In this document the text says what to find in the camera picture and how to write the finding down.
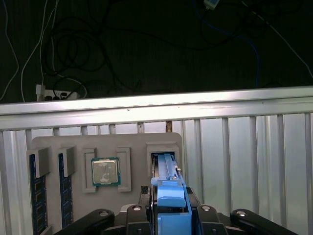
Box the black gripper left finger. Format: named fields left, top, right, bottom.
left=53, top=185, right=157, bottom=235

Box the hard disk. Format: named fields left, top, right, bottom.
left=150, top=152, right=199, bottom=235

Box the coiled black cable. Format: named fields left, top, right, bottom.
left=44, top=16, right=147, bottom=95

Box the white power cable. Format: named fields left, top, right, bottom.
left=0, top=0, right=20, bottom=101
left=21, top=0, right=60, bottom=102

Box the blue network cable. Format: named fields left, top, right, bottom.
left=200, top=0, right=260, bottom=87

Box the white power strip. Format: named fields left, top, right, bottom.
left=35, top=84, right=83, bottom=101

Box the silver topped CPU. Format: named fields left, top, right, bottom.
left=90, top=156, right=121, bottom=188

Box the blue RAM stick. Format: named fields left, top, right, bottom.
left=28, top=153, right=47, bottom=235
left=58, top=153, right=73, bottom=230

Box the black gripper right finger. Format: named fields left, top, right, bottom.
left=186, top=187, right=297, bottom=235

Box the white blue adapter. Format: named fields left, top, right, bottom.
left=203, top=0, right=220, bottom=10

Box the grey parts rack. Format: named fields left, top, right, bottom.
left=25, top=132, right=183, bottom=235

